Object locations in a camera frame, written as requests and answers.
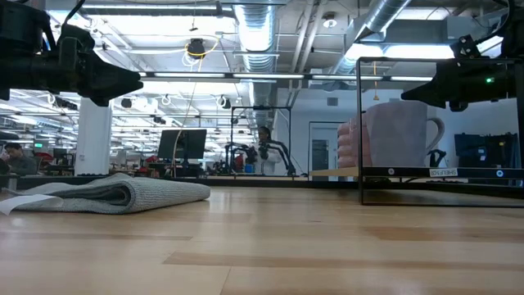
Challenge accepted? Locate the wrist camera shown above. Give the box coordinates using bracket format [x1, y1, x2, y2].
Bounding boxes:
[56, 23, 96, 57]
[449, 34, 480, 59]

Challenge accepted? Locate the long ceiling light bar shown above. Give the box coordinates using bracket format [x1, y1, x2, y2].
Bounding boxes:
[138, 71, 435, 83]

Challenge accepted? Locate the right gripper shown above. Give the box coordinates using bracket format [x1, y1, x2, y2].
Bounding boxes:
[400, 61, 517, 112]

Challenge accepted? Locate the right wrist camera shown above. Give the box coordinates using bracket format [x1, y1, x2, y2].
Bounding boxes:
[449, 34, 480, 59]

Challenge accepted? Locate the grey folded cloth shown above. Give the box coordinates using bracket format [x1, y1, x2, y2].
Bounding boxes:
[0, 171, 212, 216]

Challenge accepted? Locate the smooth silver ceiling duct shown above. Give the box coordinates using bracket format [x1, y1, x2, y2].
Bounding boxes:
[335, 0, 413, 73]

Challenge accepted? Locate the grey-blue faceted mug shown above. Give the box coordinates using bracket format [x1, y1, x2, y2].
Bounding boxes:
[365, 100, 446, 168]

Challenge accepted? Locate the ribbed silver ceiling duct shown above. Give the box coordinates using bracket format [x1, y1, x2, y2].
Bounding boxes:
[233, 0, 280, 69]

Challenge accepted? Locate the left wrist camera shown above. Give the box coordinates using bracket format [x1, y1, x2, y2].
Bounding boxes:
[56, 23, 96, 57]

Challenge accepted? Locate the seated person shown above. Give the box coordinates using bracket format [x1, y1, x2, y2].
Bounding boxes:
[0, 142, 38, 178]

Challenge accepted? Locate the wooden shelf with black frame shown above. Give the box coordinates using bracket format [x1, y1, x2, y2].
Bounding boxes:
[307, 57, 524, 208]

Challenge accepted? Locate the black aluminium table frame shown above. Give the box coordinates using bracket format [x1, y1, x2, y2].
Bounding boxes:
[0, 174, 524, 202]

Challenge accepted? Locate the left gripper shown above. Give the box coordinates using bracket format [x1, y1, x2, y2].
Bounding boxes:
[48, 51, 144, 107]

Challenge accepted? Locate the white pillar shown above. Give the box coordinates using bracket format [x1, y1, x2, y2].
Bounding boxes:
[74, 97, 113, 177]

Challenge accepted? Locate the dark blue cabinet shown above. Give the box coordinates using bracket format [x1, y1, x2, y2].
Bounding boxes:
[453, 132, 519, 169]

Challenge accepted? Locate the standing person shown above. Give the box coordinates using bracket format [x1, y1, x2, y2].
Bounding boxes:
[252, 125, 287, 176]

